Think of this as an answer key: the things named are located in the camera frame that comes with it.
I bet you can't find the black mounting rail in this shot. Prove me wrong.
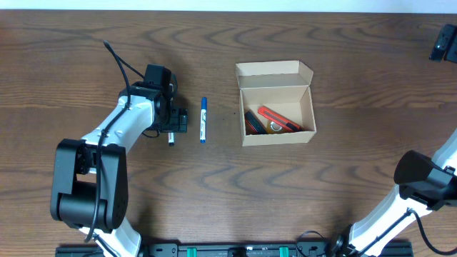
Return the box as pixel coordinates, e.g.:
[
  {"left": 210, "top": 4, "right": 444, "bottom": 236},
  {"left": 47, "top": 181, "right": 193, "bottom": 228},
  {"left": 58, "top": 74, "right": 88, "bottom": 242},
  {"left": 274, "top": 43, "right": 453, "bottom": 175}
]
[{"left": 55, "top": 240, "right": 414, "bottom": 257}]

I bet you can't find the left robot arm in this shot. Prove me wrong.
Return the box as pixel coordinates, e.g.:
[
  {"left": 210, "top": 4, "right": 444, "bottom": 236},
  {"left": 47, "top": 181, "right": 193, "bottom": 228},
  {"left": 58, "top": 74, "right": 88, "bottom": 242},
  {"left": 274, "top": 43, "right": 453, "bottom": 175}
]
[{"left": 50, "top": 64, "right": 187, "bottom": 256}]

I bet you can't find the blue whiteboard marker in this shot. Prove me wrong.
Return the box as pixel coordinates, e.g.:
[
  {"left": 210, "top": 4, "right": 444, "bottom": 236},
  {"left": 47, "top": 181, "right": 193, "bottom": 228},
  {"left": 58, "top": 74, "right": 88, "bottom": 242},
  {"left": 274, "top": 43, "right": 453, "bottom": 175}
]
[{"left": 199, "top": 97, "right": 207, "bottom": 143}]

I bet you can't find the red utility knife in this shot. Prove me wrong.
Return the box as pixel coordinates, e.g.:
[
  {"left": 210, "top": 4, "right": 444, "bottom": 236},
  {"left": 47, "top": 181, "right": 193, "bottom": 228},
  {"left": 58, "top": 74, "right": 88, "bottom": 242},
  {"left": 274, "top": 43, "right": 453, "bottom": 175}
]
[{"left": 258, "top": 106, "right": 302, "bottom": 133}]

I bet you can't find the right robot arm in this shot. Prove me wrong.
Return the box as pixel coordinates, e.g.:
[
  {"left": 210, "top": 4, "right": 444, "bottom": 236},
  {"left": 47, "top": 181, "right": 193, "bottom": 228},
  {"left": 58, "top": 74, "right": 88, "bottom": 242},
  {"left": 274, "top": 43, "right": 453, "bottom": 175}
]
[{"left": 327, "top": 133, "right": 456, "bottom": 256}]

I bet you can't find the open cardboard box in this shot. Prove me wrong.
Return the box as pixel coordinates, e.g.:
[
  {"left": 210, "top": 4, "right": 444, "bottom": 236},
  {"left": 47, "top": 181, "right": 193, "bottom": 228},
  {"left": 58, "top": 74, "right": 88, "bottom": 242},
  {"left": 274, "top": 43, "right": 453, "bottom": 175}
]
[{"left": 235, "top": 61, "right": 317, "bottom": 146}]

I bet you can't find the clear tape roll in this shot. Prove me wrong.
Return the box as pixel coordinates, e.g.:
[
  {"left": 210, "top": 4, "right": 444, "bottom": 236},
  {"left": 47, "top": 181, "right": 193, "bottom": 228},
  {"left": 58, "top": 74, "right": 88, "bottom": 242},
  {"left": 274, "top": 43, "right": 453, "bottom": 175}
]
[{"left": 266, "top": 120, "right": 286, "bottom": 134}]

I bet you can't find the black whiteboard marker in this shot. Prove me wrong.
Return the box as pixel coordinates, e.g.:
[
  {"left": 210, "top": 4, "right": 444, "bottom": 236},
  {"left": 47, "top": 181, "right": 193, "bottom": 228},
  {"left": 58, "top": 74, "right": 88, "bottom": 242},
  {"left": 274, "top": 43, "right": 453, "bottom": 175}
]
[{"left": 168, "top": 132, "right": 175, "bottom": 146}]

